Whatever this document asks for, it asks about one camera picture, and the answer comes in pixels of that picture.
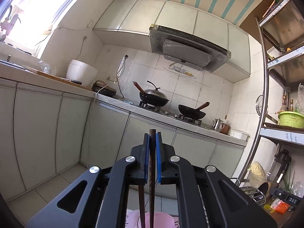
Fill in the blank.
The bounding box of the dark brown chopstick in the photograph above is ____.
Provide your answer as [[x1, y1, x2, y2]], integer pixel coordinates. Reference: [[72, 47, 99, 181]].
[[149, 129, 156, 228], [138, 185, 145, 228]]

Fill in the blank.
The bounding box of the orange packet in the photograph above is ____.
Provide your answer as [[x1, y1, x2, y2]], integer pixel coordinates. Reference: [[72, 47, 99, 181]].
[[271, 198, 290, 214]]

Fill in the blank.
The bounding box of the black blender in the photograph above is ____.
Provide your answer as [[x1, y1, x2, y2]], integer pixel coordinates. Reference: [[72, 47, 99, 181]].
[[269, 149, 292, 184]]

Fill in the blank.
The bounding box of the metal storage shelf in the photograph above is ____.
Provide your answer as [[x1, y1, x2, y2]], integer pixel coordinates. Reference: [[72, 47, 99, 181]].
[[237, 0, 304, 219]]

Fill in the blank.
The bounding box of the pink left utensil cup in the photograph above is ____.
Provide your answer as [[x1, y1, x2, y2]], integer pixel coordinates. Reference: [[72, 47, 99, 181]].
[[127, 209, 180, 228]]

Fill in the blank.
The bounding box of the brown ceramic pot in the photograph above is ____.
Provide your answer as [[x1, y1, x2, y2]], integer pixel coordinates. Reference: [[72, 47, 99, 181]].
[[220, 123, 230, 134]]

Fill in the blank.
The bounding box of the green plastic basket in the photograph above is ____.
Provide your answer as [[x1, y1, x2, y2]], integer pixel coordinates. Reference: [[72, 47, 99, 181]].
[[278, 111, 304, 129]]

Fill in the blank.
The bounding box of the small steel kettle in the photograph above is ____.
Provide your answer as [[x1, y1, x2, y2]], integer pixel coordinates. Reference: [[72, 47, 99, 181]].
[[212, 118, 225, 132]]

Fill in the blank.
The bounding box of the open black wok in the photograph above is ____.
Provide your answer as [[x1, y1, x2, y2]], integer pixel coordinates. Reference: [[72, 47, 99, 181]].
[[178, 102, 210, 120]]

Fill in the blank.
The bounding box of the black electric appliance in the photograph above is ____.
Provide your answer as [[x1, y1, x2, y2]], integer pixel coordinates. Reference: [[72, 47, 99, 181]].
[[92, 80, 116, 97]]

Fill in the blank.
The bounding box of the lidded black wok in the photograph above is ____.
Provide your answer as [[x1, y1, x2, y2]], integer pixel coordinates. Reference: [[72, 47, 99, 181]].
[[133, 81, 169, 107]]

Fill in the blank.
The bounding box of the white rice cooker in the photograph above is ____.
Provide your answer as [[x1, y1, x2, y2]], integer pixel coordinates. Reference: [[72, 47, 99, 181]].
[[66, 60, 98, 86]]

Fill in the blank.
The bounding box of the range hood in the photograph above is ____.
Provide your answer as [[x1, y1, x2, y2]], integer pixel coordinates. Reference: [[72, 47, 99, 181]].
[[149, 24, 231, 73]]

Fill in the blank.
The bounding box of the wire utensil rack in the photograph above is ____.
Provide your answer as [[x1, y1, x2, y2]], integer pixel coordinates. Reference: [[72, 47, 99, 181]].
[[230, 178, 266, 206]]

